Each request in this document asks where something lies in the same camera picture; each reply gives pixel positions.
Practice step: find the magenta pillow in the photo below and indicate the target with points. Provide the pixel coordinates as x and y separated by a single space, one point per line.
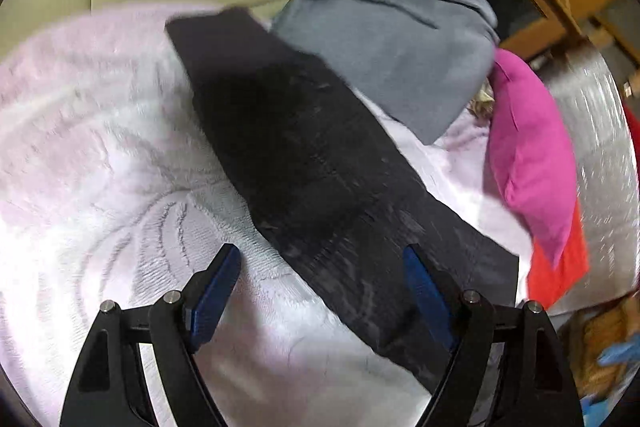
530 154

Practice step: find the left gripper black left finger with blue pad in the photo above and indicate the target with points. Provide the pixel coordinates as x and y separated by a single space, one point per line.
108 386

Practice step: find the light blue cloth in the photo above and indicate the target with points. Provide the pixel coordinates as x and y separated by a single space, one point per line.
621 353

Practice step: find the grey coat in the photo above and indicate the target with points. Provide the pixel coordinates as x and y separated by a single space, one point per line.
421 61

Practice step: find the white bed blanket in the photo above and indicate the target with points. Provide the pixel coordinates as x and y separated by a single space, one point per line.
109 190

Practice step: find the silver foil insulation panel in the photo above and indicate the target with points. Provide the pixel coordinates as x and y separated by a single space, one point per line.
608 189

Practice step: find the wicker basket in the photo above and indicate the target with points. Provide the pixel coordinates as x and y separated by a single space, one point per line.
588 337

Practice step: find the black quilted jacket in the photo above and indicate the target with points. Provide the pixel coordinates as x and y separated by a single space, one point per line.
328 188

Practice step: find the red cushion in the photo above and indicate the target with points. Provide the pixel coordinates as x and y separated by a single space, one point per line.
548 285

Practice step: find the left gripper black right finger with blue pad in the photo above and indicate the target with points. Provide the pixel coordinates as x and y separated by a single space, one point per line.
535 386

